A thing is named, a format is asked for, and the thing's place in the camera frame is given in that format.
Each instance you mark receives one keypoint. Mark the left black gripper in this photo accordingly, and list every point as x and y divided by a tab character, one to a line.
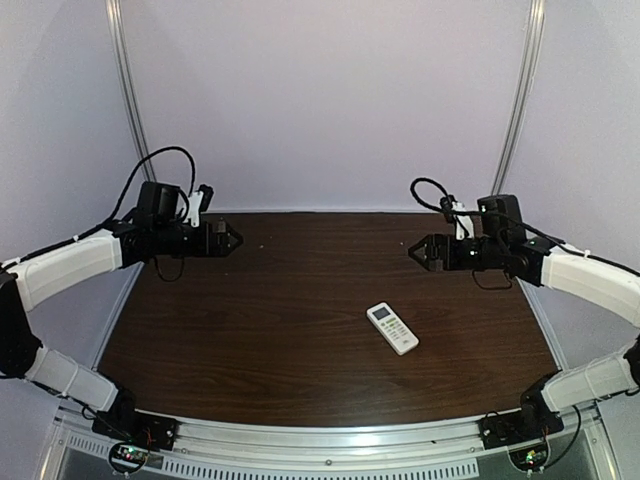
204	244

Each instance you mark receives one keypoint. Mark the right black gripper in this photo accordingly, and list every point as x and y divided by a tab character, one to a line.
435	252

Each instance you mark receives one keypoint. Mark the white remote control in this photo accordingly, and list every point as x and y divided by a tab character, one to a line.
392	328

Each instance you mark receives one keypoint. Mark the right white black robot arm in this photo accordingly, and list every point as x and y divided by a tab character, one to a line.
495	238

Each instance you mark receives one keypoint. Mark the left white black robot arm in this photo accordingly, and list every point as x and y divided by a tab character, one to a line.
164	222

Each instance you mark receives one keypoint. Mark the right round circuit board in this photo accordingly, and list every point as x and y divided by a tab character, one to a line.
529	458

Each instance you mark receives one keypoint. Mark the round circuit board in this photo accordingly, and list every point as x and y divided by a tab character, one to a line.
127	459
529	458

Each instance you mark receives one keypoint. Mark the left round circuit board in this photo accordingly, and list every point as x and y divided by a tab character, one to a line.
127	459

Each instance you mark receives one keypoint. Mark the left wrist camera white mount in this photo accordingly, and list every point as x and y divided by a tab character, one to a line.
199	202

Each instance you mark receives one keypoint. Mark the left aluminium frame post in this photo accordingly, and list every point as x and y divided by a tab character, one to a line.
115	21

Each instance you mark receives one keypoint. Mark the aluminium frame post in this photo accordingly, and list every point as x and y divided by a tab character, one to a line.
115	21
534	32

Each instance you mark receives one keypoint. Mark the right aluminium frame post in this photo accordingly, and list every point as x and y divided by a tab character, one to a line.
534	32

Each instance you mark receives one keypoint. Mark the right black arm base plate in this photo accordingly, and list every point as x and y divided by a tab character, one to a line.
506	429

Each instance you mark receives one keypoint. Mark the curved aluminium front rail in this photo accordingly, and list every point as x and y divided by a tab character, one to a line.
450	449

